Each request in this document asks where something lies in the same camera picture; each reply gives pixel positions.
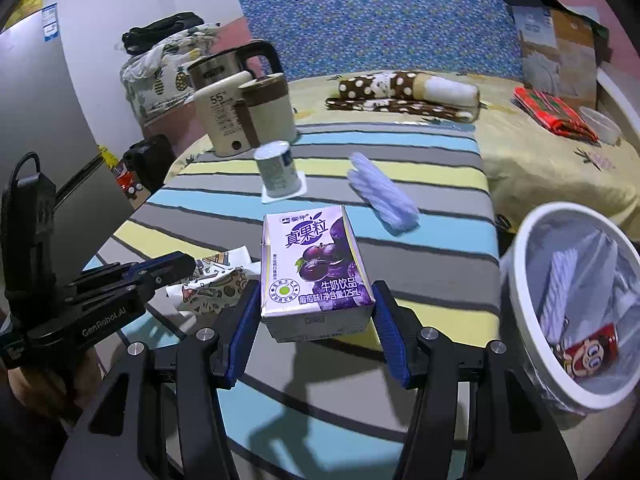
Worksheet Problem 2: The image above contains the cream mug with brown lid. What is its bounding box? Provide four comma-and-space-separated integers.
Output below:
237, 73, 301, 147

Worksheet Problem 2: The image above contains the person's left forearm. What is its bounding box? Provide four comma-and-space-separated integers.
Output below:
7, 352, 101, 418

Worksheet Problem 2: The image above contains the white yogurt cup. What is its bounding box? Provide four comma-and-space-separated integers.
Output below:
253, 141, 307, 204

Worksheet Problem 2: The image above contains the black bag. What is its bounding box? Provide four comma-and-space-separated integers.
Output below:
122, 11, 206, 53

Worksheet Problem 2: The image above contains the red plaid cloth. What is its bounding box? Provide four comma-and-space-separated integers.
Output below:
514, 86, 601, 142

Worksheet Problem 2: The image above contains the steel kettle with black handle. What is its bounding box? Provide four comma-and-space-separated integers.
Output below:
187, 40, 285, 111

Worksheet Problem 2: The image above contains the printed paper wrapper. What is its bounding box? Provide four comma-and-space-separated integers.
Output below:
167, 246, 263, 313

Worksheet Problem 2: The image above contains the black cable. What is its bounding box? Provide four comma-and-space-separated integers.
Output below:
7, 152, 42, 186

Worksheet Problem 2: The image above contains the white round trash bin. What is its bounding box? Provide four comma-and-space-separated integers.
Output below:
500, 202, 640, 416

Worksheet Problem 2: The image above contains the red toy car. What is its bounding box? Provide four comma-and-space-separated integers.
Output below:
112, 162, 144, 201

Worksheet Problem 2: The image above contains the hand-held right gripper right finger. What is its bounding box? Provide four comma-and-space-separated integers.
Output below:
372, 280, 586, 480

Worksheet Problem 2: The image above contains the clear plastic bin liner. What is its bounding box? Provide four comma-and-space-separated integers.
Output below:
520, 215, 640, 392

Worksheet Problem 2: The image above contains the cardboard box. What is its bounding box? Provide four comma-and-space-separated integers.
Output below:
502, 0, 612, 111

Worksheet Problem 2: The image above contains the blue refrigerator sticker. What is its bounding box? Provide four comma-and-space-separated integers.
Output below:
40, 5, 60, 41

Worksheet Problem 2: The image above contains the black device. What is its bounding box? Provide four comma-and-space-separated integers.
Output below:
122, 135, 171, 196

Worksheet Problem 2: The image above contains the white bed frame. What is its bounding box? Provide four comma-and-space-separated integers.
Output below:
597, 67, 640, 141

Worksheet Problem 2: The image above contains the pineapple print bundle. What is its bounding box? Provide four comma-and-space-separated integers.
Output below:
120, 22, 221, 126

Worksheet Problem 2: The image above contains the yellow bed sheet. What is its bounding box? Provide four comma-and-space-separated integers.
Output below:
285, 72, 640, 233

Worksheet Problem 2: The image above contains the white bowl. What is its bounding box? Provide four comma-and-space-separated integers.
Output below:
579, 106, 622, 146

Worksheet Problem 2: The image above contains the purple milk carton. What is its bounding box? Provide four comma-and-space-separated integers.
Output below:
260, 204, 377, 343

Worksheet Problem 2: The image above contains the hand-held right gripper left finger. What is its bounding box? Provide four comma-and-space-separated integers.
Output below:
52, 282, 262, 480

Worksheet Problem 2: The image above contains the blue patterned headboard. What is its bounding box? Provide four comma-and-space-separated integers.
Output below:
235, 0, 551, 83

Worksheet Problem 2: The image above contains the cream thermos bottle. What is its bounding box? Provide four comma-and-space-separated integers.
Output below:
192, 71, 256, 157

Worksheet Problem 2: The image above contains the blue ribbed plastic wrapper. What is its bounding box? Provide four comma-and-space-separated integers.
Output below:
347, 152, 421, 235

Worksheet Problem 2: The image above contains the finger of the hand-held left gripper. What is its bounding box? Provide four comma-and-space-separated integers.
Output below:
72, 254, 197, 288
82, 269, 199, 309

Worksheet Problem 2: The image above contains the red drink can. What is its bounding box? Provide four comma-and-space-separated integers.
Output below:
564, 324, 622, 384

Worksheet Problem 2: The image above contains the brown polka dot blanket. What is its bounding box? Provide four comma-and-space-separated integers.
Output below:
325, 71, 481, 123

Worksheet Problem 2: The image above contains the grey refrigerator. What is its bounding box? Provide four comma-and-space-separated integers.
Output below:
0, 2, 131, 281

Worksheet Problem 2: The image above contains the clear ribbed plastic packaging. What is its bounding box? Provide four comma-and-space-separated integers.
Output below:
541, 247, 581, 347

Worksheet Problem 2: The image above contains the striped tablecloth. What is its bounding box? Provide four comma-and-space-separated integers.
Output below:
82, 122, 501, 480

